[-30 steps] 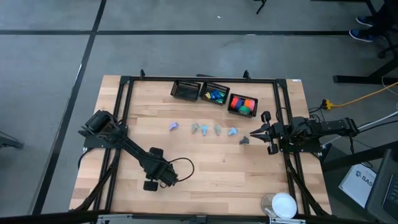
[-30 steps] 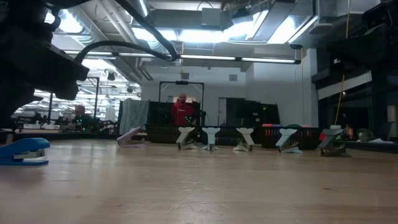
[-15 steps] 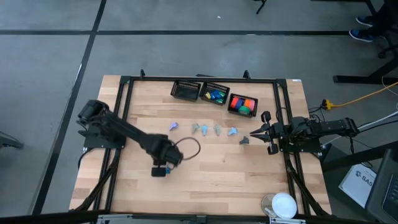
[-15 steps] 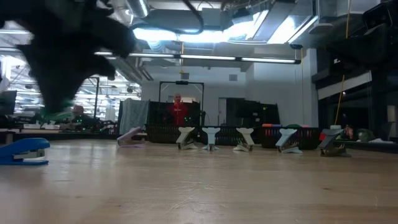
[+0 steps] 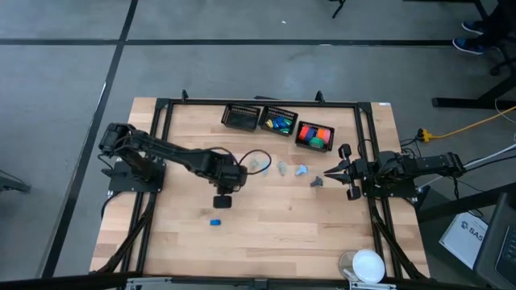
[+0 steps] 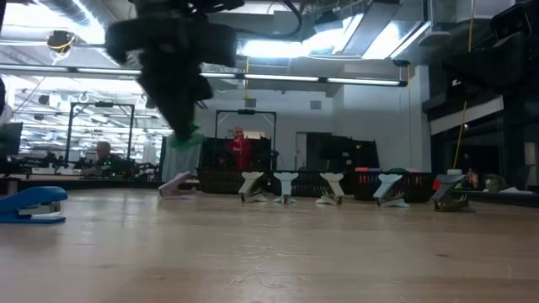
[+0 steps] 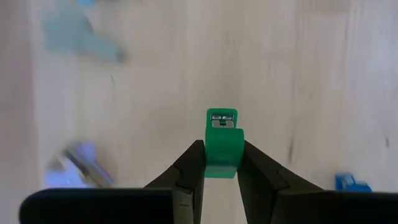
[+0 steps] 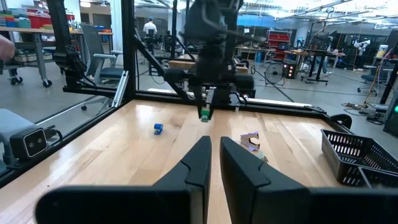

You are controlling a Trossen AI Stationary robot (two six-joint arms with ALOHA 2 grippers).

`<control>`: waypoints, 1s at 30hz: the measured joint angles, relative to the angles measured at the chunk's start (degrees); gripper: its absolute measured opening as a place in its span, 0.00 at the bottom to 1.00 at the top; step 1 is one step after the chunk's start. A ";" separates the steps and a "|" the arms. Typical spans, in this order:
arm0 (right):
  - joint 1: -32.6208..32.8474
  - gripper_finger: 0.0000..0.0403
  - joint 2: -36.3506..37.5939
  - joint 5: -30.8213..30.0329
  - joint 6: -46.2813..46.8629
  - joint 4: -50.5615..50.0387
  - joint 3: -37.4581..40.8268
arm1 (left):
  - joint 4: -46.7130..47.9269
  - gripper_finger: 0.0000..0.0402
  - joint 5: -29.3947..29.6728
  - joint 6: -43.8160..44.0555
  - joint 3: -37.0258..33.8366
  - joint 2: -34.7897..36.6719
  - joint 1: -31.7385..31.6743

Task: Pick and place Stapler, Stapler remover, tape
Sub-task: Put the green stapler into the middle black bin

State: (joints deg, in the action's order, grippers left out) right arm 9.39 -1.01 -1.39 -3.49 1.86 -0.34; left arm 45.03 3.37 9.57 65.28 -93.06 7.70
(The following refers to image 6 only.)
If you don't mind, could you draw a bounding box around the green stapler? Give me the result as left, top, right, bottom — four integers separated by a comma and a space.
168, 124, 205, 149

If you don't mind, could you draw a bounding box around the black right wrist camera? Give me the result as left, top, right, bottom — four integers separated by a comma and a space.
490, 3, 532, 41

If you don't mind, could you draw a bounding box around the light blue staple remover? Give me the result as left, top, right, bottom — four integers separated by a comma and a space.
372, 173, 410, 209
272, 171, 300, 205

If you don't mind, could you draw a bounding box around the dark bag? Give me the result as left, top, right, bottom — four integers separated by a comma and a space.
483, 173, 509, 193

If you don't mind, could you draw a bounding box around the black plastic mesh basket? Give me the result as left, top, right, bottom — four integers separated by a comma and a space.
351, 170, 437, 204
197, 167, 273, 195
269, 169, 354, 199

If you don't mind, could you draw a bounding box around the dark grey staple remover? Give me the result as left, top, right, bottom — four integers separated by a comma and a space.
430, 173, 477, 214

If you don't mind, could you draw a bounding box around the blue stapler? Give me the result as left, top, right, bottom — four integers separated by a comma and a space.
0, 186, 69, 225

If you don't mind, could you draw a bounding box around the black desk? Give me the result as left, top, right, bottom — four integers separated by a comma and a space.
452, 189, 539, 208

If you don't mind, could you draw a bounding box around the yellow cable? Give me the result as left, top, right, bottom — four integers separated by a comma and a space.
452, 0, 476, 169

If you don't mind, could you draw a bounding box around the black gantry frame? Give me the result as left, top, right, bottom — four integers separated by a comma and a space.
215, 109, 278, 169
66, 103, 136, 163

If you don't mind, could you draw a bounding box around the person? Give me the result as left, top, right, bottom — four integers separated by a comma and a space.
82, 141, 136, 177
218, 125, 258, 171

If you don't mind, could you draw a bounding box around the black cabinet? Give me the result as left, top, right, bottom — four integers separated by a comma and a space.
306, 131, 381, 173

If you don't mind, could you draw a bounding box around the grey hanging cloth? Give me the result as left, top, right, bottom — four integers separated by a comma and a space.
162, 142, 203, 180

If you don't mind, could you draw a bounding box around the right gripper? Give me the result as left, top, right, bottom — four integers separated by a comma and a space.
439, 24, 539, 101

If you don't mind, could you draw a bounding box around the lavender staple remover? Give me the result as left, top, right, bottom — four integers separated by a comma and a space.
157, 170, 199, 199

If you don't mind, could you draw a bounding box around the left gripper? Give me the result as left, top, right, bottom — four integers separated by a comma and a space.
104, 15, 238, 143

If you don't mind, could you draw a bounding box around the black monitor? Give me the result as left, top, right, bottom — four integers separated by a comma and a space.
0, 121, 24, 159

